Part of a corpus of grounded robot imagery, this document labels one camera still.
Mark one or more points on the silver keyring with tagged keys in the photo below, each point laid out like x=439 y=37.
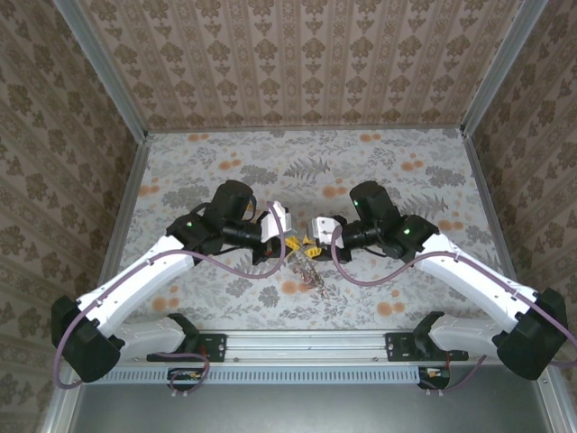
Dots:
x=308 y=273

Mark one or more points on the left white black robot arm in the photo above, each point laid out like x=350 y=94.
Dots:
x=135 y=279

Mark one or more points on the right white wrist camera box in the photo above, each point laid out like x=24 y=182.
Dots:
x=325 y=227

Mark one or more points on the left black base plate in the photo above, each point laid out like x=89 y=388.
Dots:
x=214 y=347

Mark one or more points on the black connector board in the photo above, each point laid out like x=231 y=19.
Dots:
x=433 y=376
x=187 y=378

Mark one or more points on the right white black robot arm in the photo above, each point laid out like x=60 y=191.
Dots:
x=473 y=279

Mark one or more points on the aluminium corner post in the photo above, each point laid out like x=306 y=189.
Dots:
x=101 y=67
x=502 y=67

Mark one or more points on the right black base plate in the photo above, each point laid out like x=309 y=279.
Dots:
x=399 y=347

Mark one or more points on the floral table cover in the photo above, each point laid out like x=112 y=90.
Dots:
x=293 y=158

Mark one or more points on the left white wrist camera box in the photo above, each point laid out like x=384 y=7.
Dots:
x=277 y=221

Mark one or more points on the grey metal sheet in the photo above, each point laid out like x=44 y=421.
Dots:
x=306 y=408

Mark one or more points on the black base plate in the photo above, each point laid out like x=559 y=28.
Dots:
x=399 y=347
x=214 y=347

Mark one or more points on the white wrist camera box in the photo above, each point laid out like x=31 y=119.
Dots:
x=277 y=221
x=325 y=227

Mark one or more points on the aluminium mounting rail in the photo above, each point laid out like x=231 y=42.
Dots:
x=306 y=345

